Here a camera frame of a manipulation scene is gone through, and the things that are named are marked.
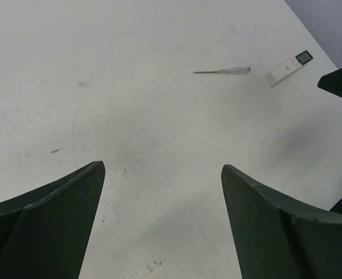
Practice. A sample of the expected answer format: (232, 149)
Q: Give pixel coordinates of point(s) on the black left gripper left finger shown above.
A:
(44, 233)

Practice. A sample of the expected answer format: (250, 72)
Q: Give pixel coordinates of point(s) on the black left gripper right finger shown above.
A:
(277, 236)

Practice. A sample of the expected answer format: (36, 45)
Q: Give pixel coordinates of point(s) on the white remote control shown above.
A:
(287, 68)

